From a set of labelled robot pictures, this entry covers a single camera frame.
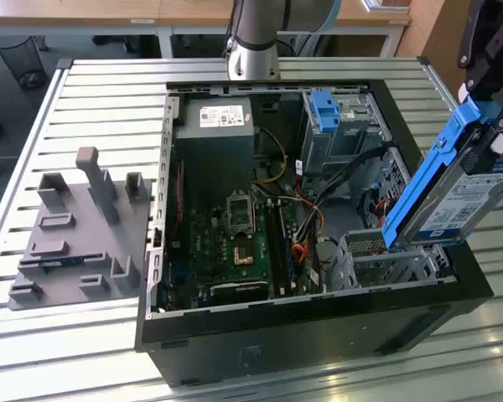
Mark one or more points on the metal disk bay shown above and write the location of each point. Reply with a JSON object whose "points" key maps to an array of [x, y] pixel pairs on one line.
{"points": [[369, 268]]}

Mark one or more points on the CPU socket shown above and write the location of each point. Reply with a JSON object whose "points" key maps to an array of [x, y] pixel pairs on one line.
{"points": [[240, 211]]}

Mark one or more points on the hard disk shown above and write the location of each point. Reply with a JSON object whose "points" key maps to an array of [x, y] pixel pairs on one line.
{"points": [[452, 205]]}

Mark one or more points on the wooden desk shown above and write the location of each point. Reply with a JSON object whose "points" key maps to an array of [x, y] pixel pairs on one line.
{"points": [[109, 10]]}

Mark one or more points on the black mesh waste bin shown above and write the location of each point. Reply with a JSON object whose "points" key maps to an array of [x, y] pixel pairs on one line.
{"points": [[21, 58]]}

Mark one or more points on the black expansion card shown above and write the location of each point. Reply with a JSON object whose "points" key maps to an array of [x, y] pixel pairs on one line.
{"points": [[239, 290]]}

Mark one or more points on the tall metal drive cage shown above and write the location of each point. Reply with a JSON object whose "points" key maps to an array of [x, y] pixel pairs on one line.
{"points": [[339, 144]]}

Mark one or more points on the grey parts rack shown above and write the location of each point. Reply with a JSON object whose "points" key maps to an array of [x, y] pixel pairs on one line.
{"points": [[79, 234]]}

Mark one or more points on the blue drive latch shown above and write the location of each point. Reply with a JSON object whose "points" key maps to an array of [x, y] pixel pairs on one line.
{"points": [[325, 111]]}

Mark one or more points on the grey power supply unit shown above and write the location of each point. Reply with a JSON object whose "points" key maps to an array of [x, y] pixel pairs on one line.
{"points": [[214, 155]]}

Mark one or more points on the RAM stick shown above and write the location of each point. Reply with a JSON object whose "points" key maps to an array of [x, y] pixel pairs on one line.
{"points": [[60, 264]]}

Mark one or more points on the green motherboard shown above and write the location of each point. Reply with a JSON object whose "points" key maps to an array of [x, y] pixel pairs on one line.
{"points": [[209, 255]]}

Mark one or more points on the grey round speaker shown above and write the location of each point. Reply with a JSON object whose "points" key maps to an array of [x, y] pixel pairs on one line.
{"points": [[328, 251]]}

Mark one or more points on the black RAM slot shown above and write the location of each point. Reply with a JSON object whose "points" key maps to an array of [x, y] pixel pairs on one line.
{"points": [[275, 247], [287, 247]]}

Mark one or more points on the black PC case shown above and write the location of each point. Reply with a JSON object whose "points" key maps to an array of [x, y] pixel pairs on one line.
{"points": [[276, 347]]}

